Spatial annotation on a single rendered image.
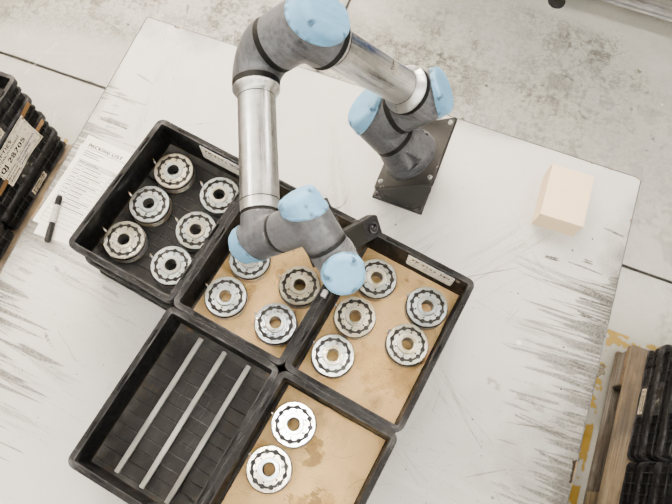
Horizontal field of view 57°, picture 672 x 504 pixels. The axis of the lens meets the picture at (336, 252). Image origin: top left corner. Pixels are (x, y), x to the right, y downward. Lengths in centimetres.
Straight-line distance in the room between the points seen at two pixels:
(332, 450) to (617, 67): 226
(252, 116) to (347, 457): 80
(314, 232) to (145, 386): 70
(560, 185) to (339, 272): 95
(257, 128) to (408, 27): 191
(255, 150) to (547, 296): 96
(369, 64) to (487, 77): 164
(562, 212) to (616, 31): 160
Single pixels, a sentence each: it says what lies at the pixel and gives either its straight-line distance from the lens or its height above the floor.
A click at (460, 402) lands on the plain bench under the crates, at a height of 70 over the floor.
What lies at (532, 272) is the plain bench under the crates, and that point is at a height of 70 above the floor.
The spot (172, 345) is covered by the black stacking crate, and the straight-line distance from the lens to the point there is 158.
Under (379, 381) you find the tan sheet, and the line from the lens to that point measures 153.
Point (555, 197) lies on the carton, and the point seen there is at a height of 78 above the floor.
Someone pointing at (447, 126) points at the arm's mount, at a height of 89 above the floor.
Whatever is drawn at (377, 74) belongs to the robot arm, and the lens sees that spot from 137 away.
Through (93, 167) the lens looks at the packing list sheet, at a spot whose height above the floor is 70.
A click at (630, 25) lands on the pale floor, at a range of 334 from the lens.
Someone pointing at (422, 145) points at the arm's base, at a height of 92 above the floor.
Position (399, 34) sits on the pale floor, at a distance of 301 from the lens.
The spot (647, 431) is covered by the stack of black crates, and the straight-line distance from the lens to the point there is 233.
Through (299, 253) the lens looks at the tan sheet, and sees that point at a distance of 160.
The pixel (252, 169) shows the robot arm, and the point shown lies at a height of 130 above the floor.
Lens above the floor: 234
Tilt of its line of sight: 71 degrees down
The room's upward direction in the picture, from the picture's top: 4 degrees clockwise
